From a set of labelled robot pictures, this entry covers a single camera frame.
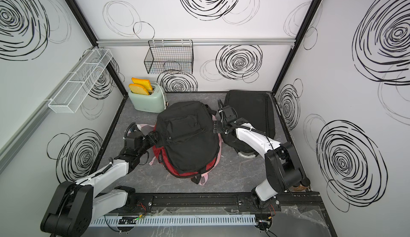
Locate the black corner frame post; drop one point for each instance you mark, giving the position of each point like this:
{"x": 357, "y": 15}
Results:
{"x": 311, "y": 12}

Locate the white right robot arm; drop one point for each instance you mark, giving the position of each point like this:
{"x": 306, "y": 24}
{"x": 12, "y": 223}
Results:
{"x": 282, "y": 163}

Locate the large black backpack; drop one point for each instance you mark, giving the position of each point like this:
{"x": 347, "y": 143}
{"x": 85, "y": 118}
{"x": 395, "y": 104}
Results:
{"x": 257, "y": 109}

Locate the toast slice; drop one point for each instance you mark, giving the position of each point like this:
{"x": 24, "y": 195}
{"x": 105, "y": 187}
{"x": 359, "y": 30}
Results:
{"x": 143, "y": 82}
{"x": 138, "y": 89}

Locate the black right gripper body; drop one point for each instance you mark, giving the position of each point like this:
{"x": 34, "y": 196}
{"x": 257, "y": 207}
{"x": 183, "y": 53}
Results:
{"x": 218, "y": 128}

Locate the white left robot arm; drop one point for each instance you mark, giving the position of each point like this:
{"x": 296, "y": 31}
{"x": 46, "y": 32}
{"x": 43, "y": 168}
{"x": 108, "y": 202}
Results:
{"x": 76, "y": 204}

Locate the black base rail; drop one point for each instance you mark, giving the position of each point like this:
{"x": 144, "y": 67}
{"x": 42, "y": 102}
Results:
{"x": 239, "y": 201}

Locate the grey wall rail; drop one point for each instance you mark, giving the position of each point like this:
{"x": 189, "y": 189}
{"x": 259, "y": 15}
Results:
{"x": 195, "y": 41}

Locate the black wire basket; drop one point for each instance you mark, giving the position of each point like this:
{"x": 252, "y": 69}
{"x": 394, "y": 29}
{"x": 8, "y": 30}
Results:
{"x": 169, "y": 54}

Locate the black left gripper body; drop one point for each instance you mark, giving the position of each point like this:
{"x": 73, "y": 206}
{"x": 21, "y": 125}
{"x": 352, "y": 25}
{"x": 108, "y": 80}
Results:
{"x": 148, "y": 141}

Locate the rear toast slice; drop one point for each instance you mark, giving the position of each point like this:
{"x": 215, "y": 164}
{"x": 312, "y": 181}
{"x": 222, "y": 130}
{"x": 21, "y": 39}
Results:
{"x": 143, "y": 82}

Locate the grey slotted cable duct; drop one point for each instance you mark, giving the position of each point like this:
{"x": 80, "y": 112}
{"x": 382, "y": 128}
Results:
{"x": 175, "y": 220}

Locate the mint green toaster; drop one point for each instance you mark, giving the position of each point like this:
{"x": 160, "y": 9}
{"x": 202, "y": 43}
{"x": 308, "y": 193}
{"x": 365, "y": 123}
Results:
{"x": 155, "y": 102}

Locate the front toast slice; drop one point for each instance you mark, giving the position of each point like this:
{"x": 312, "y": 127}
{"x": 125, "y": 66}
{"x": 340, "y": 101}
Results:
{"x": 138, "y": 89}

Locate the red and black backpack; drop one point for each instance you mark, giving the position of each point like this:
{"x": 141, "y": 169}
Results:
{"x": 188, "y": 145}

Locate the white mesh wall shelf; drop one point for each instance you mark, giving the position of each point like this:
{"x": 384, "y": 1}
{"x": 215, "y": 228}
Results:
{"x": 91, "y": 79}

